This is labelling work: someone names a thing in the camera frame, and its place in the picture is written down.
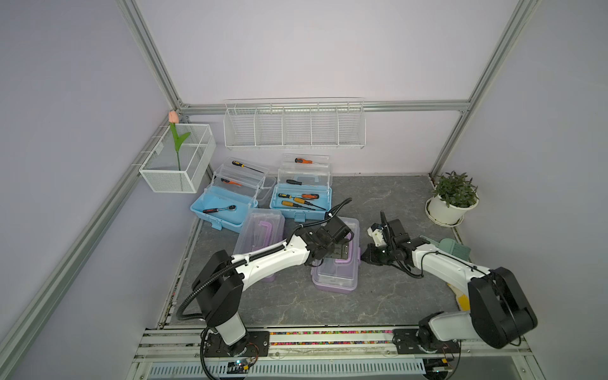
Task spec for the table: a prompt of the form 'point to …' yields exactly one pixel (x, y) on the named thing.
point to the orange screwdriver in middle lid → (303, 161)
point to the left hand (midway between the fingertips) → (335, 249)
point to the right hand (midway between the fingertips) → (360, 256)
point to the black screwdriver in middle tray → (292, 181)
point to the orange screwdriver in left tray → (226, 180)
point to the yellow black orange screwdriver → (287, 195)
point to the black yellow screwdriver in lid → (238, 164)
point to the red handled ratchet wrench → (232, 207)
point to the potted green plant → (454, 195)
